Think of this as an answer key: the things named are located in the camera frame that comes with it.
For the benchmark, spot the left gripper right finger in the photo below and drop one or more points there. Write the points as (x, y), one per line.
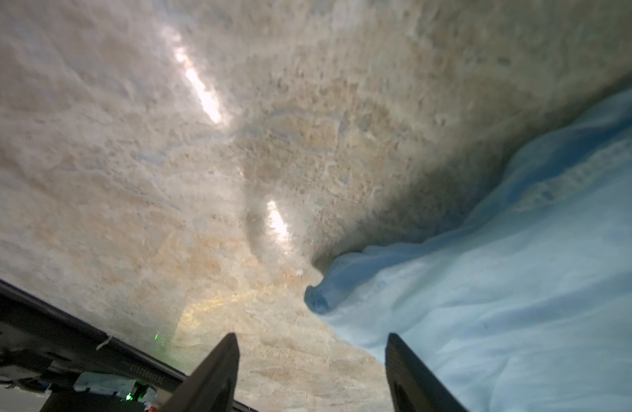
(414, 388)

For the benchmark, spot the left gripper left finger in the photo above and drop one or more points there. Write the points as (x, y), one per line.
(211, 387)

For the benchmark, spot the light blue long sleeve shirt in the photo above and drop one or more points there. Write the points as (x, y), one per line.
(527, 304)

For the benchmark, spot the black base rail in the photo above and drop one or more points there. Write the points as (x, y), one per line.
(77, 367)

